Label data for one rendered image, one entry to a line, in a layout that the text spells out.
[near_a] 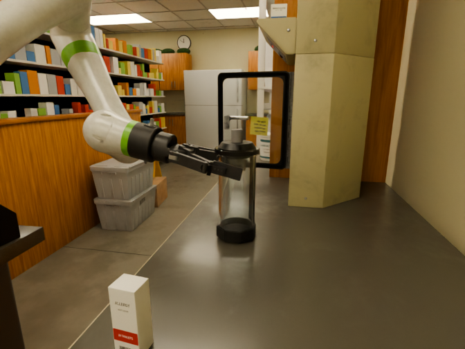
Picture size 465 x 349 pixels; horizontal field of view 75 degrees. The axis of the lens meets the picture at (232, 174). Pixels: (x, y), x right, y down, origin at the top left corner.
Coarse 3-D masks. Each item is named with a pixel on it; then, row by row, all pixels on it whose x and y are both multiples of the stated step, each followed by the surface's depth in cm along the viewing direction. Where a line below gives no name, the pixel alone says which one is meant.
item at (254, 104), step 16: (224, 80) 128; (240, 80) 126; (256, 80) 123; (272, 80) 121; (224, 96) 129; (240, 96) 127; (256, 96) 125; (272, 96) 123; (224, 112) 131; (240, 112) 129; (256, 112) 127; (272, 112) 124; (288, 112) 122; (240, 128) 130; (256, 128) 128; (272, 128) 126; (256, 144) 130; (272, 144) 128; (256, 160) 131; (272, 160) 129
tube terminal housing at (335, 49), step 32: (320, 0) 84; (352, 0) 86; (320, 32) 86; (352, 32) 89; (320, 64) 88; (352, 64) 92; (320, 96) 90; (352, 96) 95; (320, 128) 92; (352, 128) 98; (320, 160) 94; (352, 160) 102; (320, 192) 97; (352, 192) 106
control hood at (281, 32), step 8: (264, 24) 88; (272, 24) 88; (280, 24) 87; (288, 24) 87; (296, 24) 87; (264, 32) 92; (272, 32) 88; (280, 32) 88; (288, 32) 87; (272, 40) 92; (280, 40) 88; (288, 40) 88; (280, 48) 91; (288, 48) 88; (288, 56) 93; (288, 64) 118
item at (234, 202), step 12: (228, 156) 68; (240, 156) 68; (252, 156) 70; (252, 168) 71; (228, 180) 70; (240, 180) 70; (252, 180) 72; (228, 192) 71; (240, 192) 71; (252, 192) 72; (228, 204) 72; (240, 204) 71; (252, 204) 73; (228, 216) 72; (240, 216) 72; (252, 216) 74; (228, 228) 73; (240, 228) 73
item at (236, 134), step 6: (234, 132) 70; (240, 132) 70; (234, 138) 71; (240, 138) 71; (222, 144) 70; (228, 144) 69; (234, 144) 69; (240, 144) 69; (246, 144) 69; (252, 144) 71; (234, 150) 68; (240, 150) 68
